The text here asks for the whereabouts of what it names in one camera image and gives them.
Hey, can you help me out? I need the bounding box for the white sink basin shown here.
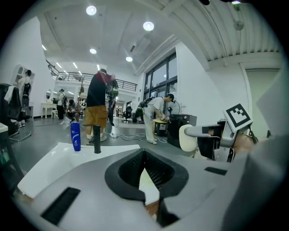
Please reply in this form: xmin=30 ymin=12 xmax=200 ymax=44
xmin=17 ymin=142 xmax=160 ymax=203

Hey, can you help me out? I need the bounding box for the blue shampoo bottle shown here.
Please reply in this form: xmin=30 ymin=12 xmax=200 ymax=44
xmin=70 ymin=121 xmax=81 ymax=152

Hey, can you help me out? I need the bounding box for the white bar of soap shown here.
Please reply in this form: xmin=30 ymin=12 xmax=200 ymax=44
xmin=179 ymin=124 xmax=199 ymax=152

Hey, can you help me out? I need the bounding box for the black balcony railing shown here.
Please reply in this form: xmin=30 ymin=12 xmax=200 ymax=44
xmin=55 ymin=71 xmax=138 ymax=90

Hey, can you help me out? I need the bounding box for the black office chair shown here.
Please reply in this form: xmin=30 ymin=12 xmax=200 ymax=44
xmin=0 ymin=83 xmax=32 ymax=142
xmin=121 ymin=106 xmax=133 ymax=124

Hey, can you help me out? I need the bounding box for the black standing fan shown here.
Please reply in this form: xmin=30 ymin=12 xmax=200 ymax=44
xmin=167 ymin=99 xmax=181 ymax=118

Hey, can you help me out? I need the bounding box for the white dressing table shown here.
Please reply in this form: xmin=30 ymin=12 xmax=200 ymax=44
xmin=41 ymin=102 xmax=57 ymax=118

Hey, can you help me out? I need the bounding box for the black framed window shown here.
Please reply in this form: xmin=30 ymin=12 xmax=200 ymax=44
xmin=143 ymin=53 xmax=178 ymax=102

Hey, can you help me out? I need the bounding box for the ceiling air vent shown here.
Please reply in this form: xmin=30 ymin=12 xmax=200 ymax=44
xmin=130 ymin=37 xmax=151 ymax=57

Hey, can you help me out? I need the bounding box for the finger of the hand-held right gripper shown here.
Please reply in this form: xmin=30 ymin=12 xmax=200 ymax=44
xmin=197 ymin=136 xmax=221 ymax=161
xmin=184 ymin=123 xmax=226 ymax=137

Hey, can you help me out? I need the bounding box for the white power strip cable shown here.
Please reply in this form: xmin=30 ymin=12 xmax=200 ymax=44
xmin=109 ymin=132 xmax=147 ymax=142

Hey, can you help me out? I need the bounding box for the black box cabinet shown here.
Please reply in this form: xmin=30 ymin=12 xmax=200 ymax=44
xmin=167 ymin=114 xmax=197 ymax=149

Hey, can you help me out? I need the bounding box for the yellow lidded bin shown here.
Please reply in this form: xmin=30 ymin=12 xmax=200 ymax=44
xmin=153 ymin=119 xmax=169 ymax=137

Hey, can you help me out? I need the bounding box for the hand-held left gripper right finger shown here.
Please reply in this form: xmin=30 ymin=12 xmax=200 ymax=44
xmin=144 ymin=139 xmax=288 ymax=230

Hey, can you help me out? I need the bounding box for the white towel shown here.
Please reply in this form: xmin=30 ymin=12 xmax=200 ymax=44
xmin=4 ymin=85 xmax=18 ymax=102

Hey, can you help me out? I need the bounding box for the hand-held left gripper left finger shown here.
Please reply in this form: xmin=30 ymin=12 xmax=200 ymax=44
xmin=33 ymin=148 xmax=160 ymax=231

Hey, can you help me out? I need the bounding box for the white door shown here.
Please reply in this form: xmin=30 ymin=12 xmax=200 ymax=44
xmin=245 ymin=67 xmax=282 ymax=138

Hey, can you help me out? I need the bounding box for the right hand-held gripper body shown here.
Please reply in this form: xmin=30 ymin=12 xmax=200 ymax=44
xmin=216 ymin=103 xmax=254 ymax=163

